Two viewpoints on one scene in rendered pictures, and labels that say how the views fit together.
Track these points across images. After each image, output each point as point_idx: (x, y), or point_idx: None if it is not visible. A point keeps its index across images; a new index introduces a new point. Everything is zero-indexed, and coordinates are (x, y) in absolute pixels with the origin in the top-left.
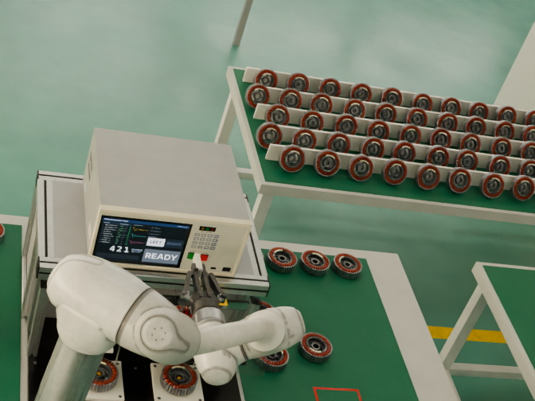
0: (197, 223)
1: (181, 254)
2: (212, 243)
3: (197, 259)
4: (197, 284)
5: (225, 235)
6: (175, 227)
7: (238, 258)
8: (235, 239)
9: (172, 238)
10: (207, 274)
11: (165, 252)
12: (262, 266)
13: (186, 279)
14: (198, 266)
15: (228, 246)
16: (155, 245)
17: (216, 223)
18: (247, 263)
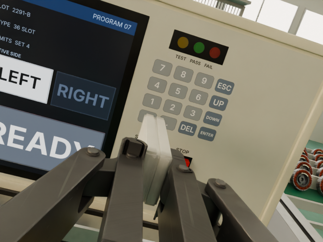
0: (164, 13)
1: (108, 143)
2: (207, 112)
3: (149, 127)
4: (119, 228)
5: (254, 89)
6: (87, 22)
7: (280, 183)
8: (282, 107)
9: (76, 69)
10: (197, 185)
11: (53, 128)
12: (312, 232)
13: (40, 181)
14: (152, 143)
15: (258, 134)
16: (18, 92)
17: (229, 29)
18: (275, 219)
